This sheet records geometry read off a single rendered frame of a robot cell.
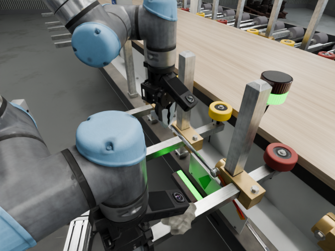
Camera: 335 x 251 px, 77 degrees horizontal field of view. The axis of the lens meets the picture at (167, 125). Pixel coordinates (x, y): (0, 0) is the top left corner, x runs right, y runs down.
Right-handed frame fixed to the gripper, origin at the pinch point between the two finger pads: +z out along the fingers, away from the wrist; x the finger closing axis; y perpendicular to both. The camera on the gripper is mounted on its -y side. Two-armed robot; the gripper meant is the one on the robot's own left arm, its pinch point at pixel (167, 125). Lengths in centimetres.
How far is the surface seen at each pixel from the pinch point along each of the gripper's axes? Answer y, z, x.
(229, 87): -3.5, 0.0, -34.8
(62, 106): 183, 90, -33
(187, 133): -3.5, 5.7, -6.7
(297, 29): 4, 5, -168
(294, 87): -24, 0, -52
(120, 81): 66, 20, -33
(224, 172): -21.9, 3.3, 2.1
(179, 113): 0.5, -0.6, -6.9
